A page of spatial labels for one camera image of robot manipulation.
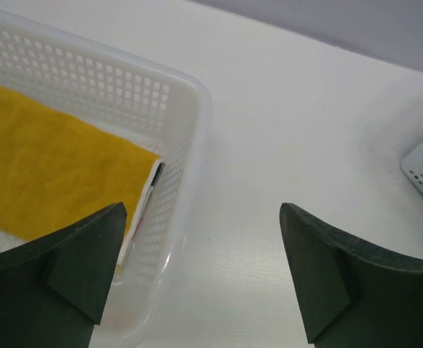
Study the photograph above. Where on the left white plastic basket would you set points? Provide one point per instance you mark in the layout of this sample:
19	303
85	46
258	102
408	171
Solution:
160	109

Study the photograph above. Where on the yellow and blue towel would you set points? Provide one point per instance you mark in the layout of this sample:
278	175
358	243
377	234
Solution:
56	169

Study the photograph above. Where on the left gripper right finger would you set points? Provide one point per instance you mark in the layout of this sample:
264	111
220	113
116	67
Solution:
351	292

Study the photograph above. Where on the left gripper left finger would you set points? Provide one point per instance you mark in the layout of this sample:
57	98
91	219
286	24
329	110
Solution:
53	290

